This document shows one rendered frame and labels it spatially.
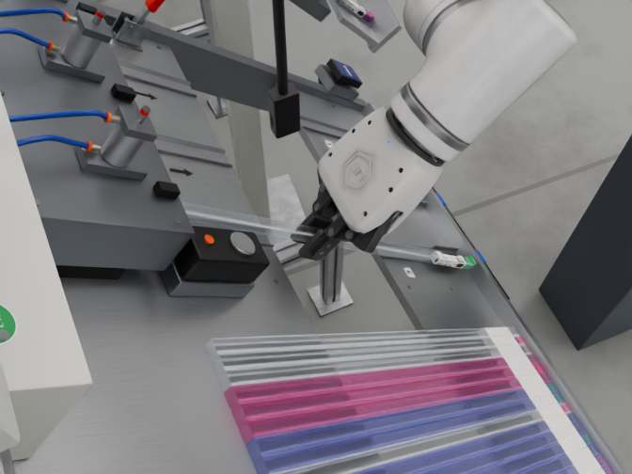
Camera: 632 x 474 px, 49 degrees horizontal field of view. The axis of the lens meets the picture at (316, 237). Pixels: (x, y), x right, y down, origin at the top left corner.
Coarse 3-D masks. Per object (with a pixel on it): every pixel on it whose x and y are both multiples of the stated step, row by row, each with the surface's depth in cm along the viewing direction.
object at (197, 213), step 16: (192, 208) 62; (208, 208) 63; (208, 224) 63; (224, 224) 64; (240, 224) 65; (256, 224) 67; (272, 224) 68; (288, 224) 70; (304, 240) 72; (400, 256) 83; (416, 256) 85; (432, 256) 87
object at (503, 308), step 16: (368, 112) 110; (432, 192) 101; (432, 208) 100; (448, 224) 98; (448, 240) 98; (464, 240) 96; (464, 256) 96; (480, 272) 94; (480, 288) 94; (496, 288) 92; (496, 304) 92; (512, 320) 91; (528, 336) 89; (544, 352) 88; (544, 368) 87; (560, 384) 86; (576, 400) 85; (576, 416) 84; (592, 432) 83; (608, 448) 82; (608, 464) 81
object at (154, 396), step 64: (128, 64) 74; (192, 128) 74; (192, 192) 66; (128, 320) 50; (192, 320) 54; (256, 320) 60; (128, 384) 46; (192, 384) 50; (64, 448) 41; (128, 448) 43; (192, 448) 46
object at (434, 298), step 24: (312, 96) 102; (312, 120) 95; (336, 120) 102; (360, 120) 108; (312, 144) 91; (408, 216) 95; (384, 240) 85; (408, 240) 90; (432, 240) 95; (384, 264) 82; (408, 264) 85; (432, 264) 90; (408, 288) 81; (432, 288) 85; (456, 288) 90; (408, 312) 79; (432, 312) 81; (456, 312) 85; (480, 312) 89
